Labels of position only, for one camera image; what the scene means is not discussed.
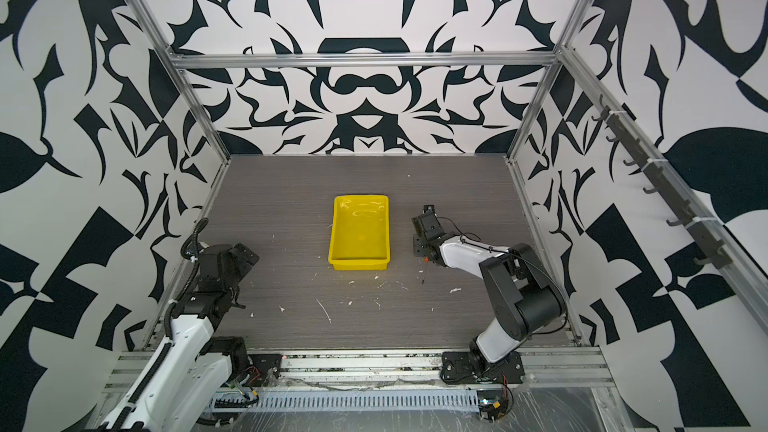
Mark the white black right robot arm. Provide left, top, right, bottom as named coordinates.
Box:
left=411, top=205, right=567, bottom=370

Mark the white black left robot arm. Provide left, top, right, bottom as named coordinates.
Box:
left=93, top=243, right=258, bottom=431

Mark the yellow plastic bin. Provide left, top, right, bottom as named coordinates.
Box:
left=328, top=195, right=391, bottom=271

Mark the aluminium top crossbar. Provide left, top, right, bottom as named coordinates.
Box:
left=170, top=51, right=556, bottom=70

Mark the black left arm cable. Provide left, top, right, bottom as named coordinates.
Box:
left=179, top=217, right=210, bottom=301

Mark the white slotted cable duct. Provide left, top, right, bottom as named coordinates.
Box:
left=211, top=389, right=480, bottom=413

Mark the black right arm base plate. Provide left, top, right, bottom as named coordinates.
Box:
left=439, top=351, right=525, bottom=385

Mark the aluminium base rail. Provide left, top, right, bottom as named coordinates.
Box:
left=101, top=344, right=616, bottom=391

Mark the grey wall hook rail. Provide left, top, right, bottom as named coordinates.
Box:
left=592, top=97, right=734, bottom=270

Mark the aluminium corner frame post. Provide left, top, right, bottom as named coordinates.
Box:
left=125, top=0, right=231, bottom=164

